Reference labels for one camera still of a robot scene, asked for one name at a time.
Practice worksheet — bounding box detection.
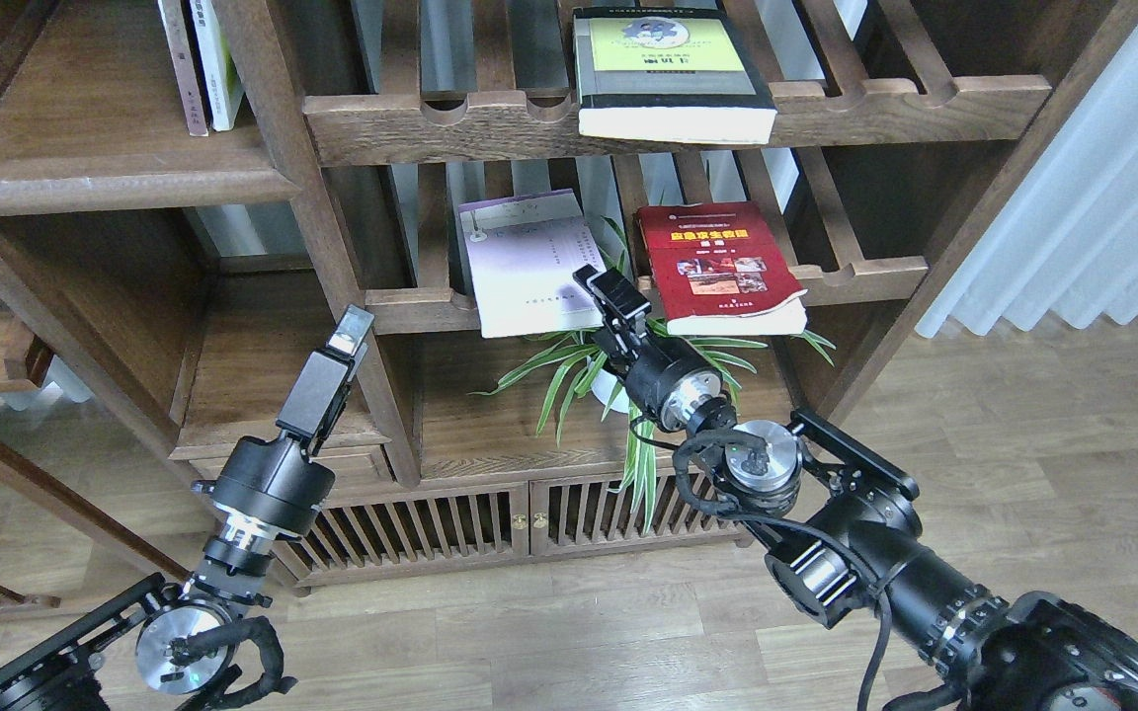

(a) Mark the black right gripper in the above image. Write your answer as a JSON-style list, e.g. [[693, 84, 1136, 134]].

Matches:
[[574, 265, 739, 431]]

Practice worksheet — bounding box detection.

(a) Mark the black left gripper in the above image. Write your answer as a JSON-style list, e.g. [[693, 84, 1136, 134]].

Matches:
[[207, 303, 374, 543]]

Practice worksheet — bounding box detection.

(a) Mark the pale lavender white book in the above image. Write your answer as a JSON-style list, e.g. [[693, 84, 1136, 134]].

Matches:
[[457, 189, 605, 339]]

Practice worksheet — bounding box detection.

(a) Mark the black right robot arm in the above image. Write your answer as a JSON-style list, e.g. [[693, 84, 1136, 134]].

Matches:
[[574, 266, 1138, 710]]

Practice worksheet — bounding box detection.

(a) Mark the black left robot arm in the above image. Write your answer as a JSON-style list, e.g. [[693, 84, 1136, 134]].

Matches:
[[0, 305, 373, 710]]

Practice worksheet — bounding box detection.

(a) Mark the dark wooden bookshelf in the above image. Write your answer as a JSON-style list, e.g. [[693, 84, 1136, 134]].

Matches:
[[0, 1, 1138, 587]]

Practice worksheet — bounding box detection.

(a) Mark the white plant pot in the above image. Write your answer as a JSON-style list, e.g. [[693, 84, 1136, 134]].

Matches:
[[591, 369, 630, 416]]

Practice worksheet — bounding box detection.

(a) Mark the red paperback book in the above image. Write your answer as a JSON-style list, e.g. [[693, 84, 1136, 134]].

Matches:
[[637, 201, 807, 337]]

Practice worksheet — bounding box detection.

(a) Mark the green spider plant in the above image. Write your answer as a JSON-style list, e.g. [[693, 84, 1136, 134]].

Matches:
[[473, 215, 838, 534]]

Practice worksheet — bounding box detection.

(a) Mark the yellow green black book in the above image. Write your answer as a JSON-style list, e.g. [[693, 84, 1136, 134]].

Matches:
[[572, 6, 777, 144]]

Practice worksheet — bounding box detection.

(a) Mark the white green upright book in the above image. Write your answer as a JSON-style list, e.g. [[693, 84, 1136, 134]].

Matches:
[[187, 1, 245, 131]]

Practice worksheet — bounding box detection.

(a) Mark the wooden furniture at left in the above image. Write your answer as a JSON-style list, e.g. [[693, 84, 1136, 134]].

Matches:
[[0, 300, 211, 611]]

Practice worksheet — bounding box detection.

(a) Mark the white sheer curtain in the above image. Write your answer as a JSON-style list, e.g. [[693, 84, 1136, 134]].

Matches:
[[916, 27, 1138, 338]]

